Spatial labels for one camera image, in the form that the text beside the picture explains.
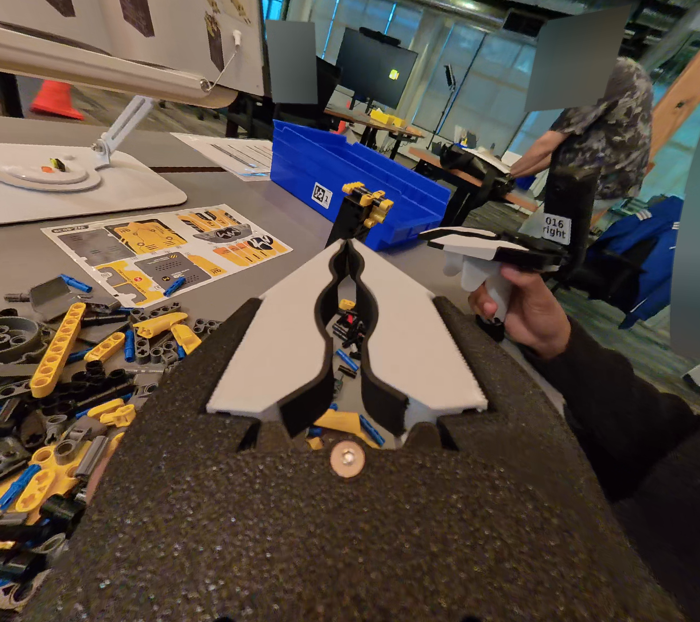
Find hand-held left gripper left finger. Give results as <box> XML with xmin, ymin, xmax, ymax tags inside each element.
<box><xmin>206</xmin><ymin>239</ymin><xmax>352</xmax><ymax>438</ymax></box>

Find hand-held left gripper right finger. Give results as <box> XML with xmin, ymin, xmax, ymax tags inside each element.
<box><xmin>349</xmin><ymin>239</ymin><xmax>489</xmax><ymax>438</ymax></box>

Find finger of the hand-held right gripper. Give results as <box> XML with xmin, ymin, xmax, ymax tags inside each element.
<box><xmin>418</xmin><ymin>226</ymin><xmax>529</xmax><ymax>246</ymax></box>
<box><xmin>425</xmin><ymin>234</ymin><xmax>530</xmax><ymax>278</ymax></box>

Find black toy block yellow connectors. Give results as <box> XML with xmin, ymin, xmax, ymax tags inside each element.
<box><xmin>325</xmin><ymin>182</ymin><xmax>394</xmax><ymax>254</ymax></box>

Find pile of toy building pieces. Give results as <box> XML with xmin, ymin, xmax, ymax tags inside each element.
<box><xmin>0</xmin><ymin>272</ymin><xmax>386</xmax><ymax>613</ymax></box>

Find person's right forearm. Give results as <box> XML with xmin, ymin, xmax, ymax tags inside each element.
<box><xmin>520</xmin><ymin>318</ymin><xmax>700</xmax><ymax>508</ymax></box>

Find person's right hand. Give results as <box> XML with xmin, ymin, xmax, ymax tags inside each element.
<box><xmin>468</xmin><ymin>267</ymin><xmax>572</xmax><ymax>360</ymax></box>

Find black bag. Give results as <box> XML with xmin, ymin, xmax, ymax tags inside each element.
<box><xmin>439</xmin><ymin>142</ymin><xmax>516</xmax><ymax>196</ymax></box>

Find black office chair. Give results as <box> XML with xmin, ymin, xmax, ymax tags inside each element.
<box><xmin>544</xmin><ymin>163</ymin><xmax>602</xmax><ymax>295</ymax></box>

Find blue jacket white stripes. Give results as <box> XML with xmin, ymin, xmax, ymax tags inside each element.
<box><xmin>591</xmin><ymin>196</ymin><xmax>685</xmax><ymax>329</ymax></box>

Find yellow grey sticker sheet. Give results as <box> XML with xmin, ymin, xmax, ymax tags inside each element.
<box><xmin>41</xmin><ymin>204</ymin><xmax>293</xmax><ymax>308</ymax></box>

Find blue plastic bin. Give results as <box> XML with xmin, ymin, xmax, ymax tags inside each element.
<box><xmin>271</xmin><ymin>119</ymin><xmax>452</xmax><ymax>252</ymax></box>

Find black monitor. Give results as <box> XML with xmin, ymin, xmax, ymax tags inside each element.
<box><xmin>335</xmin><ymin>27</ymin><xmax>419</xmax><ymax>112</ymax></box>

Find printed paper sheets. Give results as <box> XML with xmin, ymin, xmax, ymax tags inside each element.
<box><xmin>172</xmin><ymin>133</ymin><xmax>274</xmax><ymax>181</ymax></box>

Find white book stand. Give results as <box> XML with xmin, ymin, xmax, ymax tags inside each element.
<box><xmin>0</xmin><ymin>26</ymin><xmax>244</xmax><ymax>225</ymax></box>

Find orange traffic cone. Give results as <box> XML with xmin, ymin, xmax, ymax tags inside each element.
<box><xmin>30</xmin><ymin>80</ymin><xmax>85</xmax><ymax>121</ymax></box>

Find open instruction booklet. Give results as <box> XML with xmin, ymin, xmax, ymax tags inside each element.
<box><xmin>0</xmin><ymin>0</ymin><xmax>266</xmax><ymax>97</ymax></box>

